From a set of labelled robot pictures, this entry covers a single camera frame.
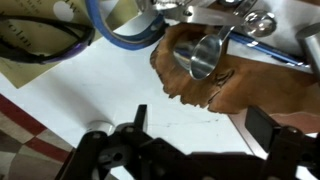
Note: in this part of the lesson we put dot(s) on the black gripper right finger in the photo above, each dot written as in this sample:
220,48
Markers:
286,153

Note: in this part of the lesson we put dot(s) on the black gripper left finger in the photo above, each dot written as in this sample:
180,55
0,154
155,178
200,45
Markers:
133,156

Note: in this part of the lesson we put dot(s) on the silver measuring spoon set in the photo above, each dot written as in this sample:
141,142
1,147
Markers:
204,57

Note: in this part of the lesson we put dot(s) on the large white paper sheet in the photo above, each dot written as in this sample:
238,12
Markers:
110,90

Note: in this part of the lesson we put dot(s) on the blue pen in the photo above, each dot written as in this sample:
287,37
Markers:
266,48

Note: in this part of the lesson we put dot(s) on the patterned area rug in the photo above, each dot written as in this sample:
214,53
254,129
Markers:
20,146

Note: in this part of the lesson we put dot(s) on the blue tape roll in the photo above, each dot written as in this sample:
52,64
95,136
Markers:
100,28

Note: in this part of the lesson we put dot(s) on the white envelope paper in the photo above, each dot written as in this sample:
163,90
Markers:
295,16

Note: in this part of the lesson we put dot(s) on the olive green booklet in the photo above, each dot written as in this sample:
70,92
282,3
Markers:
40,36

